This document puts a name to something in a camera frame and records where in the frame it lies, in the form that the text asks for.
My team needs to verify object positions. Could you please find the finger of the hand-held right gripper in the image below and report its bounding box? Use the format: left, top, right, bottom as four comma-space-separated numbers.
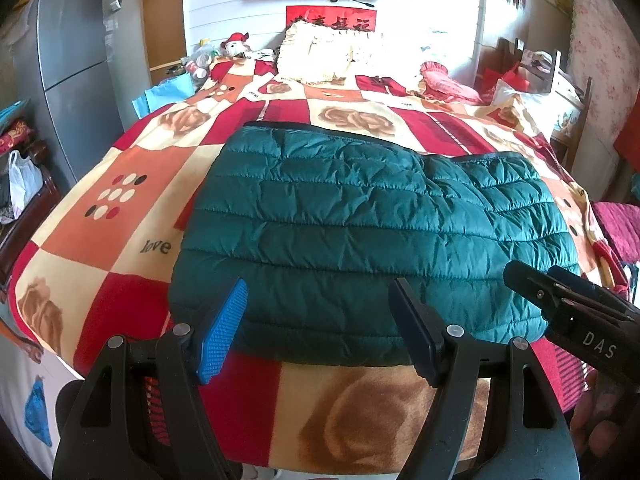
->
547, 265, 640, 317
502, 259, 577, 322

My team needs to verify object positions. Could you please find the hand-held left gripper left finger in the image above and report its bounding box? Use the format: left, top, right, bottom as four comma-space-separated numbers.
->
52, 277, 249, 480

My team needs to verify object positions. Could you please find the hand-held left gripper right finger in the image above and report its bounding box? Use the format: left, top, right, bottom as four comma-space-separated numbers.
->
389, 277, 581, 480

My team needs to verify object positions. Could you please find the teal quilted puffer jacket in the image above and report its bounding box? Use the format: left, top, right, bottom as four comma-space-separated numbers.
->
169, 122, 583, 367

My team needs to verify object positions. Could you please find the person's right hand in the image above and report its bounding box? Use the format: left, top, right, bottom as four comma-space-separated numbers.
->
570, 375, 640, 463

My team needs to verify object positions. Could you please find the magenta cloth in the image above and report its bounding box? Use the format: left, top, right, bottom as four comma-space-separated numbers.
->
592, 202, 640, 262

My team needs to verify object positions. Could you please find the red rose patterned blanket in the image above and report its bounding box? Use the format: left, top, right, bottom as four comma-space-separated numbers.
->
10, 57, 632, 472

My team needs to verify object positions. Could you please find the white floral pillow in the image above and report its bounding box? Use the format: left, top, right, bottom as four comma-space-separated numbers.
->
492, 80, 586, 137

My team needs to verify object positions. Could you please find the wooden chair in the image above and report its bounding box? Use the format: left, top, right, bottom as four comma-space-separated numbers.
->
514, 37, 594, 171

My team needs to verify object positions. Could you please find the red bag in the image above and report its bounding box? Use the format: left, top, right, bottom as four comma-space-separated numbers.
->
480, 62, 531, 103

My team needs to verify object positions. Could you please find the white bed sheet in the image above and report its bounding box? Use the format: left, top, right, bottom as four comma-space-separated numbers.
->
0, 337, 86, 463

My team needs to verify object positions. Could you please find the dark wooden furniture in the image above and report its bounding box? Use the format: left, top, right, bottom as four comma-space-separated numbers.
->
0, 140, 62, 288

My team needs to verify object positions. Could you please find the pink ruffled pillow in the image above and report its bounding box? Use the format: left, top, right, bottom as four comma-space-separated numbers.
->
419, 61, 485, 106

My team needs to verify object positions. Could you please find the light blue bag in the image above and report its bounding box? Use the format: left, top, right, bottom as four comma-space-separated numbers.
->
132, 72, 194, 121

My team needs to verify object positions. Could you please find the white plastic bag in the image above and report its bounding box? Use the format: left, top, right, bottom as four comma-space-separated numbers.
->
9, 150, 44, 219

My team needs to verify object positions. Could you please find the clear plastic bag of bottles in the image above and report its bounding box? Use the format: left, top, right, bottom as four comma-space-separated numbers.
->
182, 42, 222, 79

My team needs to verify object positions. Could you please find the white and red plush toy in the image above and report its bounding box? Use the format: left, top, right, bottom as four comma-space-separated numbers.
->
222, 32, 252, 59

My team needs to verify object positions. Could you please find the cream ruffled pillow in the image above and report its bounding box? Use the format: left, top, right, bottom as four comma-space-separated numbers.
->
276, 22, 397, 86

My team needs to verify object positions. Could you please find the grey refrigerator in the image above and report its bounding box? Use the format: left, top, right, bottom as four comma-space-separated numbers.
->
12, 0, 147, 187

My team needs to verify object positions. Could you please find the wooden door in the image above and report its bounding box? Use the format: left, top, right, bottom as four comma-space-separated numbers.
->
142, 0, 189, 86

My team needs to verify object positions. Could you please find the red wall banner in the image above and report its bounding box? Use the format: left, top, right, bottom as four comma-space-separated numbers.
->
286, 5, 376, 33

